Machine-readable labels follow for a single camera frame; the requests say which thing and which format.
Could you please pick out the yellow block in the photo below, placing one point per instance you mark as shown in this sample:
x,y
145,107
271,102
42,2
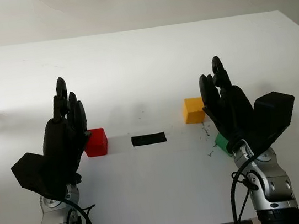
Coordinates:
x,y
192,111

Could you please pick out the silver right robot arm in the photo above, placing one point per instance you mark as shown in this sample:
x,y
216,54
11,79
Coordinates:
x,y
271,184

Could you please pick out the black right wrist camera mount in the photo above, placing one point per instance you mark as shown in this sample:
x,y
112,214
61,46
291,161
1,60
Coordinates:
x,y
273,114

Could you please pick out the red block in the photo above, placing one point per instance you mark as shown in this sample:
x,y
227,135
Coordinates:
x,y
97,144

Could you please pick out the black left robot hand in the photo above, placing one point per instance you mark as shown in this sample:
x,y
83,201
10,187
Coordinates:
x,y
64,140

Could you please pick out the black tape strip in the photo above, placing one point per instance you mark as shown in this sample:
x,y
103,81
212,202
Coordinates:
x,y
149,139

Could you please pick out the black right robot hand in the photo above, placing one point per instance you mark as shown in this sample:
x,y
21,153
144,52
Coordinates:
x,y
233,111

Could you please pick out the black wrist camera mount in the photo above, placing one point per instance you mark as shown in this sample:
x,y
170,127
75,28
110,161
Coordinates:
x,y
35,172
273,114

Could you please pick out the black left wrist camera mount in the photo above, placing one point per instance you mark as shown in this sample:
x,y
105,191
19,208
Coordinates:
x,y
35,172

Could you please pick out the green block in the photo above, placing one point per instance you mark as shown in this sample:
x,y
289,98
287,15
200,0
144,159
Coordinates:
x,y
222,142

